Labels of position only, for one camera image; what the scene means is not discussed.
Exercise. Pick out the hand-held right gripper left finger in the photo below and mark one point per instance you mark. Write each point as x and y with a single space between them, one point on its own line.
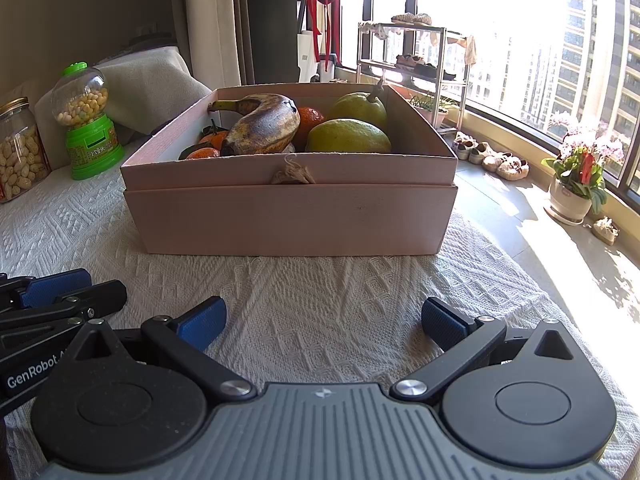
202 324

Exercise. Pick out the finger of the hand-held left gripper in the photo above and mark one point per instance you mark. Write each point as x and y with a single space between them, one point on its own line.
57 284
97 295

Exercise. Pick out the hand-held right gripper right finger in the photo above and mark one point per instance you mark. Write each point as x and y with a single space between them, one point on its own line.
442 322

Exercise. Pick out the pink cardboard box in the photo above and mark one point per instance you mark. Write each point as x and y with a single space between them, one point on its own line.
290 215

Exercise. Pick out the dark green rounded object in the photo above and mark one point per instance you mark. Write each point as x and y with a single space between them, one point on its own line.
186 152

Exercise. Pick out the large orange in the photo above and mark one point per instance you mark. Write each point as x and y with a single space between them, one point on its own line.
202 154
309 122

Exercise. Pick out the overripe brown banana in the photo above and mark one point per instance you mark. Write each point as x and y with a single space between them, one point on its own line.
265 127

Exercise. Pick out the yellow-green pear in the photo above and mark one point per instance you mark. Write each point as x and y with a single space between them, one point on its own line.
360 105

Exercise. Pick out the white woven tablecloth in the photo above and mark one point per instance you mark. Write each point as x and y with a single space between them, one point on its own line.
325 305

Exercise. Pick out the glass jar of peanuts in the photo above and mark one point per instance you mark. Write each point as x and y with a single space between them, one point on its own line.
22 157

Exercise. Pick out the green candy dispenser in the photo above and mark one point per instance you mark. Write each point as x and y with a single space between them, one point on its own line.
89 125

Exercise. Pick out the beige patterned shoe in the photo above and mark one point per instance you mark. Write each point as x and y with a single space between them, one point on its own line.
512 169
497 162

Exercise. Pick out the white shoe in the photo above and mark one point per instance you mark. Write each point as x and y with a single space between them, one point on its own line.
462 146
480 154

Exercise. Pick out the potted pink flower plant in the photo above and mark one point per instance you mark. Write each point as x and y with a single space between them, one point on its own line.
570 195

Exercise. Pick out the white cloth-covered cushion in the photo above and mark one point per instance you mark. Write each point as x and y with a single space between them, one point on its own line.
155 85

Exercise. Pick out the green plant planter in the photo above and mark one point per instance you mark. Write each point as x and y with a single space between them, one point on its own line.
430 105

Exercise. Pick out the dark shoe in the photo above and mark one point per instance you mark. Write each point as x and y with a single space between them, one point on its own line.
440 72

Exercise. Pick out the brown shoe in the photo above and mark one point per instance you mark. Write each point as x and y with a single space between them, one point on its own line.
409 61

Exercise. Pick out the metal shoe rack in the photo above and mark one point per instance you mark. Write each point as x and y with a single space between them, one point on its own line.
440 50

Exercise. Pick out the beige hanging cloth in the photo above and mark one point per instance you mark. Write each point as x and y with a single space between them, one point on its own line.
470 50

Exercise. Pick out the white appliance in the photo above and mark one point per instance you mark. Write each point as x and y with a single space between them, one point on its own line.
312 57

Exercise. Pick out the white cloth on rack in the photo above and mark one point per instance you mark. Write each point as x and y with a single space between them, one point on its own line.
377 30

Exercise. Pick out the beige slipper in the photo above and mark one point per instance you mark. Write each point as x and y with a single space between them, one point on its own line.
401 19
422 19

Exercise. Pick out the beige curtain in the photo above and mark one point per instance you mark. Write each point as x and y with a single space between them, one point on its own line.
240 20

